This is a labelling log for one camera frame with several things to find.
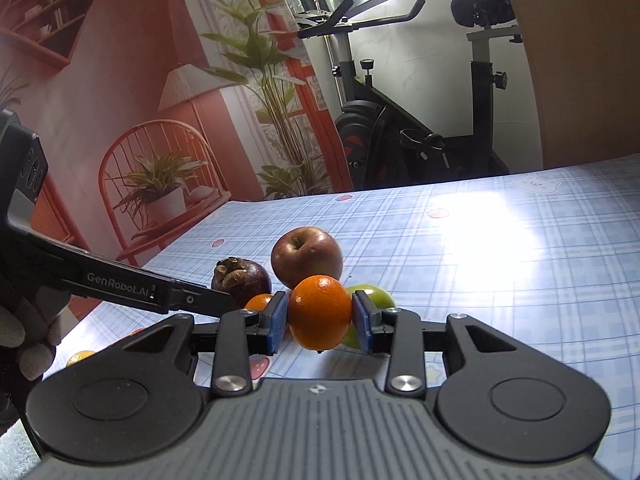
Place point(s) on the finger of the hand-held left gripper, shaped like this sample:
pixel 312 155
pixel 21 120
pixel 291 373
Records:
pixel 200 300

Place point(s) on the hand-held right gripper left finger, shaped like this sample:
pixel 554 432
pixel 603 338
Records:
pixel 277 325

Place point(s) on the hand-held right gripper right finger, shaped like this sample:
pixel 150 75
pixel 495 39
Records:
pixel 362 327

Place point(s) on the small oval orange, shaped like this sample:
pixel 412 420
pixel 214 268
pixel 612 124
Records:
pixel 320 310

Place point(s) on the dark purple mangosteen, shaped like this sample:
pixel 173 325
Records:
pixel 250 280

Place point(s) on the red apple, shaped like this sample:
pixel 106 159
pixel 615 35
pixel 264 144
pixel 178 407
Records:
pixel 305 255

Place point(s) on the large dimpled orange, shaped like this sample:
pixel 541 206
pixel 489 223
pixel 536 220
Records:
pixel 80 357

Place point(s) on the person's left hand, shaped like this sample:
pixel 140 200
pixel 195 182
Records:
pixel 35 360

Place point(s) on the small round orange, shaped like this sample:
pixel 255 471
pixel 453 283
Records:
pixel 257 302

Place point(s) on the black exercise bike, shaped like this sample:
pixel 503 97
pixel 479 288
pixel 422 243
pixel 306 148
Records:
pixel 380 125

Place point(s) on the wooden cabinet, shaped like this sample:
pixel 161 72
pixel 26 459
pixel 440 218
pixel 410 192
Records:
pixel 575 60

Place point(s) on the red wall poster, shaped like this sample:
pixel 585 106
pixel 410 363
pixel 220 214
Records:
pixel 125 85

